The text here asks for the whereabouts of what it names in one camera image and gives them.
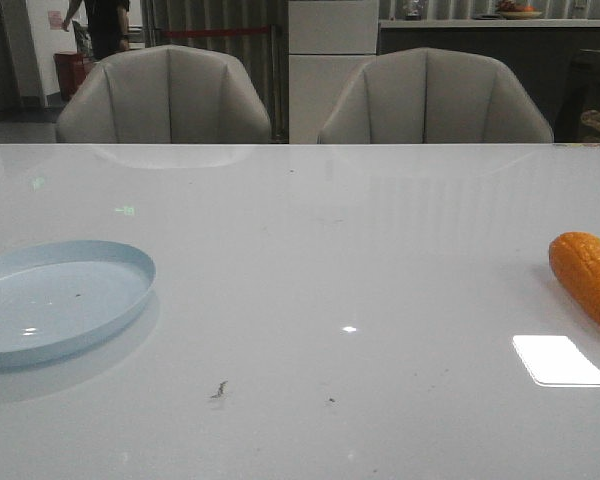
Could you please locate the fruit bowl on counter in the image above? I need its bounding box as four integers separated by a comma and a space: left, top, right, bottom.
495, 0, 543, 20

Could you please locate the person in black clothes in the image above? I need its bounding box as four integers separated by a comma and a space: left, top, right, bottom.
62, 0, 130, 60

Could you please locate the light blue round plate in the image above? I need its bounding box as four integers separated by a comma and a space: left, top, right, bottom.
0, 240, 156, 370

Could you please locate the dark grey counter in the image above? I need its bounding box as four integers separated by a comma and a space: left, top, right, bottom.
377, 19, 600, 130

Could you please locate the red barrier belt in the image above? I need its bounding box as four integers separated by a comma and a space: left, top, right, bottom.
161, 26, 271, 39

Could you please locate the orange toy corn cob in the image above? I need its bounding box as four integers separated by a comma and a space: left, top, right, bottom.
548, 232, 600, 326

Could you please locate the pink wall notice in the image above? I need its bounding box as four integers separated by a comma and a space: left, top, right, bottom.
47, 10, 63, 30

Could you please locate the dark wooden chair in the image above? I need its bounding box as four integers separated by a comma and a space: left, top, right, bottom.
554, 49, 600, 143

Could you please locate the left grey upholstered chair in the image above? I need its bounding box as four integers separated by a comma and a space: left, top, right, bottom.
56, 45, 271, 144

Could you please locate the red bin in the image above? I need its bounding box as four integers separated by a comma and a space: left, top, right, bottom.
54, 52, 94, 101

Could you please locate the grey upholstered chair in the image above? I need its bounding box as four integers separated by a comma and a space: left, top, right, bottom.
56, 45, 271, 144
318, 48, 554, 144

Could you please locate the white refrigerator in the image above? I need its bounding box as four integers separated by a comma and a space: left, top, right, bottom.
288, 1, 379, 144

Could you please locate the right grey upholstered chair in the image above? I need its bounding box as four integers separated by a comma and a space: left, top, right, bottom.
318, 48, 554, 144

